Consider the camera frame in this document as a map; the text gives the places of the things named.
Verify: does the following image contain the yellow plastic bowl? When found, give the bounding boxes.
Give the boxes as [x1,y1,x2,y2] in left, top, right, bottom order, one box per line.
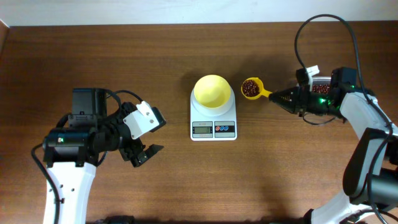
[193,75,231,108]

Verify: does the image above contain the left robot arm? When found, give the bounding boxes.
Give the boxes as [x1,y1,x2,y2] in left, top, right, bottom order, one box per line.
[38,88,166,223]

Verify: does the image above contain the white digital kitchen scale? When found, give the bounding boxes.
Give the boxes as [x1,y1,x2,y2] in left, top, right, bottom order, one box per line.
[190,88,238,141]

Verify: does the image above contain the yellow measuring scoop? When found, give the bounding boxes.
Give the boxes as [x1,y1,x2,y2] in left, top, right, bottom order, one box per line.
[241,77,272,100]

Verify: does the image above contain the right black cable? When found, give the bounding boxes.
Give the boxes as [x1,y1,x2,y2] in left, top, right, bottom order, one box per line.
[294,13,398,224]

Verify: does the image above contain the black cable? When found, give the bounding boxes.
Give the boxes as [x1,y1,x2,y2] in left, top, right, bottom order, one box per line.
[294,13,398,224]
[30,89,144,224]

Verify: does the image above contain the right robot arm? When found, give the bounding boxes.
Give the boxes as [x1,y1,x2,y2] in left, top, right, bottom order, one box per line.
[269,67,397,223]

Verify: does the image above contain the left black cable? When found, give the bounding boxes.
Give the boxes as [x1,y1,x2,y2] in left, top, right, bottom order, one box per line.
[30,89,144,224]

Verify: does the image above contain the clear plastic container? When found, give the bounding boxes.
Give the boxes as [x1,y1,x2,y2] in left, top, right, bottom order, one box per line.
[296,76,331,94]

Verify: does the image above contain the red beans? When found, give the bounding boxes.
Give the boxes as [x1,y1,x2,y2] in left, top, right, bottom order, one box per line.
[241,79,330,99]

